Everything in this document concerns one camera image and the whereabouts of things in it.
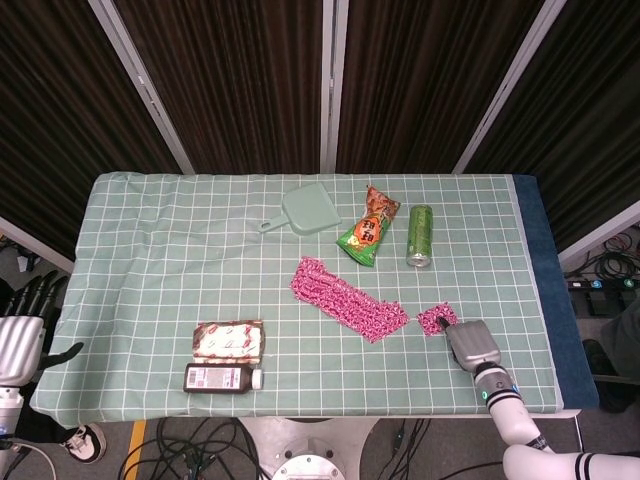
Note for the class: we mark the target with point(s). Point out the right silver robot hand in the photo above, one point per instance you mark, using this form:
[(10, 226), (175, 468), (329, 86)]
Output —
[(475, 345)]

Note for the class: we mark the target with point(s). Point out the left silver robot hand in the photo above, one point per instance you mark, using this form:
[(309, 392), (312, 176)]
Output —
[(20, 350)]

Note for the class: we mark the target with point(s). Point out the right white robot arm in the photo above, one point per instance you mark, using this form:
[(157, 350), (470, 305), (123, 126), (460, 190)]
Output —
[(525, 430)]

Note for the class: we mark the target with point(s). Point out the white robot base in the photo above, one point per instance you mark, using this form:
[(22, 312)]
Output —
[(305, 450)]

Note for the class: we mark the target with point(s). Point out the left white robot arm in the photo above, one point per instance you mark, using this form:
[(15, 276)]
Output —
[(7, 415)]

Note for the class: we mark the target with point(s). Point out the black trouser leg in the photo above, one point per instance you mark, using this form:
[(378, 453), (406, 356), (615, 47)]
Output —
[(42, 427)]

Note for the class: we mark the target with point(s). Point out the black white sneaker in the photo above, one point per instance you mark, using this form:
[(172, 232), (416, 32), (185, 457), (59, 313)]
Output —
[(85, 442)]

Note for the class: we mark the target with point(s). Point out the blue table cover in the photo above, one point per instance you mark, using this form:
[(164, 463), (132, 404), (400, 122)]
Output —
[(545, 250)]

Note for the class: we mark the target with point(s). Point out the green drink can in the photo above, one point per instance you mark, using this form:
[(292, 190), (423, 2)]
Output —
[(420, 235)]

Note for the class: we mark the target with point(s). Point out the green checked tablecloth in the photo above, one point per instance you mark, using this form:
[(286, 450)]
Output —
[(150, 275)]

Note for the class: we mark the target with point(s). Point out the green orange snack bag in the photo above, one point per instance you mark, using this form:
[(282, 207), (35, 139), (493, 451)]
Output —
[(367, 230)]

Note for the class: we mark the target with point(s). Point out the brown bottle with white cap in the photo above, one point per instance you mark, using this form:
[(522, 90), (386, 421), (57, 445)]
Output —
[(215, 377)]

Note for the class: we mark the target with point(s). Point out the brown white snack packet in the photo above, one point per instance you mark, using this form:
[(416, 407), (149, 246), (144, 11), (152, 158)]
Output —
[(227, 342)]

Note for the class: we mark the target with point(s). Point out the pale green plastic dustpan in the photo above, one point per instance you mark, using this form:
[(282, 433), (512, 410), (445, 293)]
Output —
[(310, 212)]

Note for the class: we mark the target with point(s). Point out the dark brown ribbed partition panel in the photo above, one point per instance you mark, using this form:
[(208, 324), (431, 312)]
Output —
[(425, 85), (60, 125), (590, 125), (240, 85)]

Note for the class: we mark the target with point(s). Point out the white partition frame post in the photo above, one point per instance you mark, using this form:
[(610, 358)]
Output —
[(140, 85), (35, 245), (333, 85), (600, 232), (510, 85)]

